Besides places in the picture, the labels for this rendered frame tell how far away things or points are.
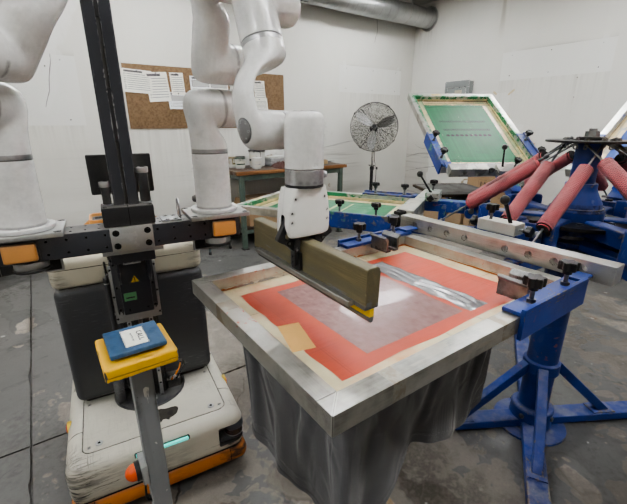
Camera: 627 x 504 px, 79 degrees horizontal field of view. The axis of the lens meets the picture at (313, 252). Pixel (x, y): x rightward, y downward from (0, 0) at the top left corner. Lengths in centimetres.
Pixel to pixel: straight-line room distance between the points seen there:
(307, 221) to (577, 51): 492
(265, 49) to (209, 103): 29
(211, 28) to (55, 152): 353
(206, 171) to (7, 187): 42
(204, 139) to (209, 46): 21
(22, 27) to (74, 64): 350
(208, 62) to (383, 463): 96
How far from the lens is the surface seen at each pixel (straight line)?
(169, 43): 467
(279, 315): 88
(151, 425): 94
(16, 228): 105
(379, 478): 93
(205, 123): 104
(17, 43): 98
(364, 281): 63
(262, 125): 74
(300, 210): 73
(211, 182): 106
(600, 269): 117
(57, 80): 444
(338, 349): 76
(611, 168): 162
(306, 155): 71
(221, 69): 103
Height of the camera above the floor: 137
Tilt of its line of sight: 19 degrees down
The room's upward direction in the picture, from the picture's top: straight up
